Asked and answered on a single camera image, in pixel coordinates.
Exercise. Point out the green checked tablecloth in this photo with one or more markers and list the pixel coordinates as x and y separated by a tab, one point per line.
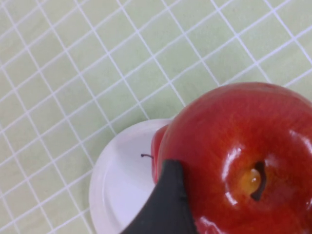
73	73

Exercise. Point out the red apple stem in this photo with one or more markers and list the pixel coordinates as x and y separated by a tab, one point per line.
157	156
231	146

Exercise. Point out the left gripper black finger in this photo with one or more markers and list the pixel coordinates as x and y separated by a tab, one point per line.
168	209

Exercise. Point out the white round plate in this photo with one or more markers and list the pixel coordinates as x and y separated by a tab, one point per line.
117	185

